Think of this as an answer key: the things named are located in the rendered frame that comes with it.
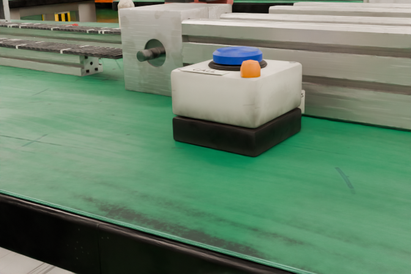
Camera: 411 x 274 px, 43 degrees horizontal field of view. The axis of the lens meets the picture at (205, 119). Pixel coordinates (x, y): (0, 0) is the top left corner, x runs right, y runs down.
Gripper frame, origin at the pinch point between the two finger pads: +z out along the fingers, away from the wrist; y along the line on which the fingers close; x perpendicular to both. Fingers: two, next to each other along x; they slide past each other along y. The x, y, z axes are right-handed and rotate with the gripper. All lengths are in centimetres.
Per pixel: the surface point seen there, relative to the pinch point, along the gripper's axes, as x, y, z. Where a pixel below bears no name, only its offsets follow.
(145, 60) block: -11.5, -25.7, -2.4
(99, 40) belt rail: 22.0, -1.4, 0.8
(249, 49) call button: -28.2, -31.3, -5.8
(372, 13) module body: -28.9, -4.5, -5.9
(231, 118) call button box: -29.1, -35.6, -1.3
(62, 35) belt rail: 31.7, -2.1, 0.5
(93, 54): 1.6, -21.2, -1.4
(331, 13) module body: -23.7, -4.5, -5.7
